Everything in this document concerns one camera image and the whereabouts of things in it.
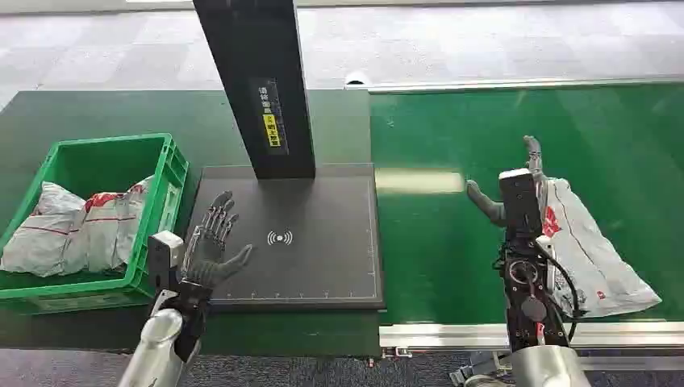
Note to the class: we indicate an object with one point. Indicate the white parcel bag red stripe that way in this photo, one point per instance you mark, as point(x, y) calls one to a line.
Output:
point(45, 235)

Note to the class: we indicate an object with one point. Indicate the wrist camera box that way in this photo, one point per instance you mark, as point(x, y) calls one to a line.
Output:
point(163, 256)
point(519, 203)

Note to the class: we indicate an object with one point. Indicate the green plastic crate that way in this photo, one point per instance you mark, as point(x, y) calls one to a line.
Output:
point(152, 224)

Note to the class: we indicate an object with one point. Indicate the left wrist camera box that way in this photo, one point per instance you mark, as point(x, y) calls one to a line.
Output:
point(163, 256)

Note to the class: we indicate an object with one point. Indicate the white round fixture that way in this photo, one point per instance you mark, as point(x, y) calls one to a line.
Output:
point(358, 80)

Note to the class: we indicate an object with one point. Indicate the black scanner base plate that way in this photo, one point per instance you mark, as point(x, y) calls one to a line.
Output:
point(310, 256)

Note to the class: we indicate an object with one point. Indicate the black yellow warning label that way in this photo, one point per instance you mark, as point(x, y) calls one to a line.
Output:
point(270, 117)

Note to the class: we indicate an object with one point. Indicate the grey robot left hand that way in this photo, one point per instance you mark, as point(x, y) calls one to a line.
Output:
point(206, 264)

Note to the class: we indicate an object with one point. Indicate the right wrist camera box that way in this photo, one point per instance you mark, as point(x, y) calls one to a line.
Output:
point(519, 203)

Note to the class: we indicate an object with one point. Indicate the aluminium conveyor side rail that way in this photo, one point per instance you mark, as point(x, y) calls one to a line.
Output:
point(454, 335)
point(523, 84)

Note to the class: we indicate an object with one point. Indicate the white parcel bag red logo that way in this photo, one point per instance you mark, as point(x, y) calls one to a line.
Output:
point(593, 262)

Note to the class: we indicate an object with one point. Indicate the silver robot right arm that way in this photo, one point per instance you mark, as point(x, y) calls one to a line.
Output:
point(534, 320)

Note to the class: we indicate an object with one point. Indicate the metal conveyor bracket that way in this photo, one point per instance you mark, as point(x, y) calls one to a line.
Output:
point(396, 352)

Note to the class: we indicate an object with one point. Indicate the black scanner column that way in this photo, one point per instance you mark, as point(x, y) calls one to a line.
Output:
point(256, 64)

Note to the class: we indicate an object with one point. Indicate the green conveyor belt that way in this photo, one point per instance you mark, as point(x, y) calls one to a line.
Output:
point(614, 139)

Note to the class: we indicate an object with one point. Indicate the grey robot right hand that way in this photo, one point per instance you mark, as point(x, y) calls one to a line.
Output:
point(487, 205)

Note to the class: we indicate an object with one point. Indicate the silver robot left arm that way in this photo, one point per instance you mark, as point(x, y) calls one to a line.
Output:
point(160, 342)

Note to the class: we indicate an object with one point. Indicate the white parcel bag red patch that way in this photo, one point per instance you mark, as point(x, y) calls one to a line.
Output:
point(115, 224)

